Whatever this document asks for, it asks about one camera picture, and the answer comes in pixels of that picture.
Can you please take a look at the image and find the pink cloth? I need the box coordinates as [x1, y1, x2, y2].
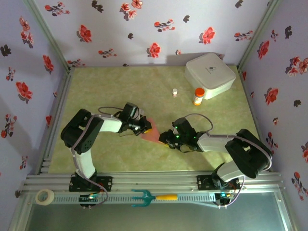
[141, 118, 167, 145]

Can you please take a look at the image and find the orange cap pill bottle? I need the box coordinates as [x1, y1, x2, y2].
[192, 88, 205, 106]

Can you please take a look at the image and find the white plastic lidded box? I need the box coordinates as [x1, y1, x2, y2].
[184, 52, 237, 101]

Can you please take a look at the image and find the grey metal panel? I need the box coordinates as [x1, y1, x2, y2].
[9, 192, 298, 231]

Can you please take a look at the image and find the white tape roll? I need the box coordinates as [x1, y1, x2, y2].
[35, 189, 55, 206]

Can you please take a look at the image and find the grey right arm cable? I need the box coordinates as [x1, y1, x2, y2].
[184, 113, 273, 209]

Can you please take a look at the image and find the aluminium mounting rail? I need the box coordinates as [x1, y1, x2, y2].
[20, 172, 287, 193]

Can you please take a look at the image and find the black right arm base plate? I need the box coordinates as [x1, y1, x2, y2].
[196, 175, 241, 191]

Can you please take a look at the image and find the teal fork with yellow handle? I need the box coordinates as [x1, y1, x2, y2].
[131, 189, 179, 208]

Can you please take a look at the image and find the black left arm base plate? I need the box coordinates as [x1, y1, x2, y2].
[69, 176, 113, 193]

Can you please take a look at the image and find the aluminium side rail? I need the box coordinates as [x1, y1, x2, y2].
[237, 67, 274, 173]
[36, 67, 75, 175]

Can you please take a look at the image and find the grey slotted cable duct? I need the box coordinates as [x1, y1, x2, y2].
[51, 193, 217, 205]

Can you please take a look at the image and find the aluminium frame post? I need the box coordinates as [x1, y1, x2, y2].
[23, 0, 75, 73]
[237, 0, 282, 72]

